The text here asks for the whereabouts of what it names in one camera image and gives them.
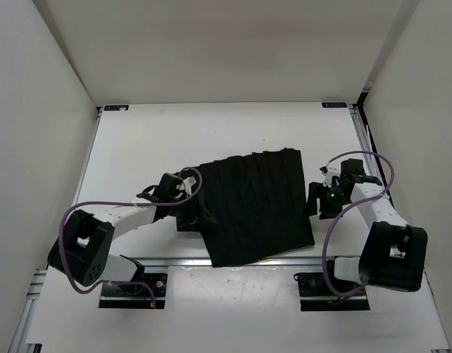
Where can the left blue corner label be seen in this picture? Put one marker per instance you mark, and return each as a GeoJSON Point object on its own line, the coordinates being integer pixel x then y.
{"type": "Point", "coordinates": [114, 107]}

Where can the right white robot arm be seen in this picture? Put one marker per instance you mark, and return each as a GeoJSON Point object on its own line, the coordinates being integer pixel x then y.
{"type": "Point", "coordinates": [393, 256]}

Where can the right aluminium side rail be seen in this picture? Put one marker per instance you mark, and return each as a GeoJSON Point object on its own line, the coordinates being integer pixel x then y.
{"type": "Point", "coordinates": [361, 122]}

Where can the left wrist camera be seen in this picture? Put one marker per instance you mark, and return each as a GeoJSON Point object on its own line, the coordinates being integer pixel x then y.
{"type": "Point", "coordinates": [188, 184]}

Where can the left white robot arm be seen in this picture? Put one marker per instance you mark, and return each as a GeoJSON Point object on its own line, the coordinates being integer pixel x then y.
{"type": "Point", "coordinates": [87, 230]}

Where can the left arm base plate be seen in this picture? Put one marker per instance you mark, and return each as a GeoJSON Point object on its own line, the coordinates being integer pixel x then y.
{"type": "Point", "coordinates": [137, 296]}

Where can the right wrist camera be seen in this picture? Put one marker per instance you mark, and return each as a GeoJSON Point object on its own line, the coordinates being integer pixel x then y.
{"type": "Point", "coordinates": [331, 176]}

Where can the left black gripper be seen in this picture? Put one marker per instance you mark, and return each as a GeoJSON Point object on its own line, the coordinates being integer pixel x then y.
{"type": "Point", "coordinates": [195, 213]}

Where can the blue corner label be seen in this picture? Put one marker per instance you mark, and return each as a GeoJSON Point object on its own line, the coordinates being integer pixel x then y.
{"type": "Point", "coordinates": [114, 107]}
{"type": "Point", "coordinates": [334, 105]}

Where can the right blue corner label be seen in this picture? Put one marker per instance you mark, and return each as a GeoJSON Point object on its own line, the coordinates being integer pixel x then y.
{"type": "Point", "coordinates": [334, 105]}

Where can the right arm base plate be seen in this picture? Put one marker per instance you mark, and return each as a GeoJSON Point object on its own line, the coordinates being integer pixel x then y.
{"type": "Point", "coordinates": [315, 295]}

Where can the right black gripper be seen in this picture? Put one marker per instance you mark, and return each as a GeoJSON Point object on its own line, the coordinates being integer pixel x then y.
{"type": "Point", "coordinates": [316, 190]}

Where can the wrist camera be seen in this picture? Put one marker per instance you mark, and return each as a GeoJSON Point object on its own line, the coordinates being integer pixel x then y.
{"type": "Point", "coordinates": [331, 176]}
{"type": "Point", "coordinates": [188, 184]}

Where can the black pleated skirt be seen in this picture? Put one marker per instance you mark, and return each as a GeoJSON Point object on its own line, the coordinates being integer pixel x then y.
{"type": "Point", "coordinates": [258, 202]}

